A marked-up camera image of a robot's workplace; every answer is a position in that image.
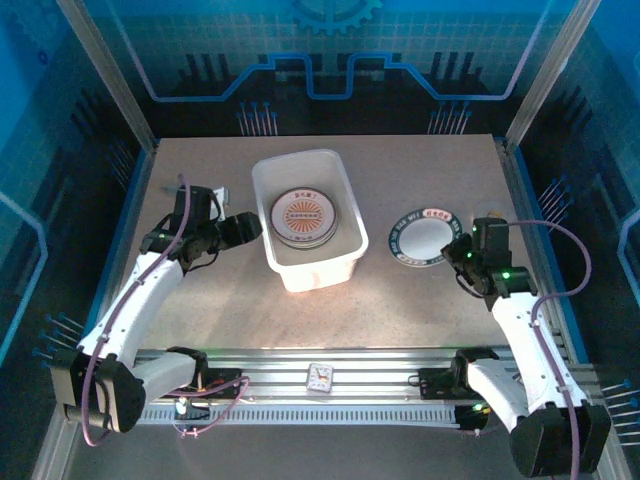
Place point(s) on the small black electronics board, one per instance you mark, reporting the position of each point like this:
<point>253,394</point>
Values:
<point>470,417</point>

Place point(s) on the dark green banded plate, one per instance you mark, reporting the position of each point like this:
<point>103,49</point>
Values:
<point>422,235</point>

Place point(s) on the aluminium rail frame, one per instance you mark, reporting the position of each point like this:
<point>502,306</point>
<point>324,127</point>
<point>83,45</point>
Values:
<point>375,367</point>

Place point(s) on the white plastic bin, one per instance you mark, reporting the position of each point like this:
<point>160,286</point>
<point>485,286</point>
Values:
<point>310,272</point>

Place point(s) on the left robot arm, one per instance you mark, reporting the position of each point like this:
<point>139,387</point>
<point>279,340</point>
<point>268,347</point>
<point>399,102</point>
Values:
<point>135,300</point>

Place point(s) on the small white clock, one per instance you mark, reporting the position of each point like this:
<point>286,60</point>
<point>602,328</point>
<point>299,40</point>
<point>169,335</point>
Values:
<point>320,377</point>

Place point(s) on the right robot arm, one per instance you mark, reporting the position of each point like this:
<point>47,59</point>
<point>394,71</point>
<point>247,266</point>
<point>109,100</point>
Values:
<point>530,340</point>

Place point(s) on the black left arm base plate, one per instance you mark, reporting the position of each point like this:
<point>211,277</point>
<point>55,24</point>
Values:
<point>225,385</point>

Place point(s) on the aluminium enclosure post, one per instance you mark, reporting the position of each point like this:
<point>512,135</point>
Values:
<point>107,75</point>
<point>550,70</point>

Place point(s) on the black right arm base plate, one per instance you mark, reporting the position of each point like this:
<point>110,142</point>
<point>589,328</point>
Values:
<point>435,385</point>

